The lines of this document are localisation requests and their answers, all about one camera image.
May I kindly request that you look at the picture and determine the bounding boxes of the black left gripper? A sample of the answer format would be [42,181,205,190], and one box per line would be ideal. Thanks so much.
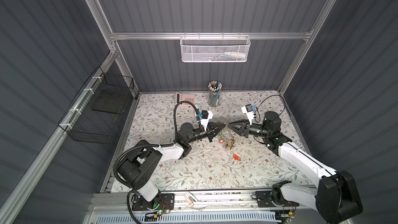
[186,122,223,146]

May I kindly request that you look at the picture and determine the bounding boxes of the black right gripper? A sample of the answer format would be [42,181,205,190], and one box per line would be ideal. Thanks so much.
[228,119,269,140]

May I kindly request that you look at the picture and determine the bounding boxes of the round metal key organizer plate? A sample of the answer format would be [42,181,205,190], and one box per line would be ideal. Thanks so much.
[216,128,235,149]

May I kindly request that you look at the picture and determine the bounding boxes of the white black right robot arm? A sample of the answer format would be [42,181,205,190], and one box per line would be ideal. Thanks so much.
[228,111,363,224]

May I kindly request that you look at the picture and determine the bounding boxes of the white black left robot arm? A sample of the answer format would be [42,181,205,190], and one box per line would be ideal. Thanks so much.
[113,122,226,208]

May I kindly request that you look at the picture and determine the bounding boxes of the red key tag on table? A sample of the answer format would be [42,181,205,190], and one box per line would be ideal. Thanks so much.
[233,154,240,161]

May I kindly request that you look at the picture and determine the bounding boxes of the clear pen cup with pens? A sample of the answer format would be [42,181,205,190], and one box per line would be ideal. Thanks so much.
[208,81,222,107]

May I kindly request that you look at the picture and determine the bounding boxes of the pink desk calculator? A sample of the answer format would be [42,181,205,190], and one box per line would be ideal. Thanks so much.
[175,92,195,105]

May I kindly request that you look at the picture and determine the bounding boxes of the white bottle in basket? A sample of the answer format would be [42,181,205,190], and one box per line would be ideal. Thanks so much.
[224,51,247,60]

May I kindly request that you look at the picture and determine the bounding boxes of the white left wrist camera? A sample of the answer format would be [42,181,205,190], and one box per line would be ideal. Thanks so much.
[198,110,213,131]

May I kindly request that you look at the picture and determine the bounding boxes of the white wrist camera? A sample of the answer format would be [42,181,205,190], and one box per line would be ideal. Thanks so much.
[241,104,257,125]
[198,110,213,131]

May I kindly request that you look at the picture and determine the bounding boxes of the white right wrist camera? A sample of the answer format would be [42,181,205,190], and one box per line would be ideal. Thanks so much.
[241,104,257,125]

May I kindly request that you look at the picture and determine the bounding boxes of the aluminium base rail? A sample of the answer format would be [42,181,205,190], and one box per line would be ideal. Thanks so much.
[83,188,309,224]

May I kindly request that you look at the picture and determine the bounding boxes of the white wire wall basket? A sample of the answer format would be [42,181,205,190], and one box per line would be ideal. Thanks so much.
[179,35,251,63]

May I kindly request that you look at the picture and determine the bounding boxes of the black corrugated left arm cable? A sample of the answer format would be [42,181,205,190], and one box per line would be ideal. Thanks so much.
[112,101,201,189]

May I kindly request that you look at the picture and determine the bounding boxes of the black wire side basket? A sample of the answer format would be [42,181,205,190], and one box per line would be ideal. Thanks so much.
[58,67,135,145]

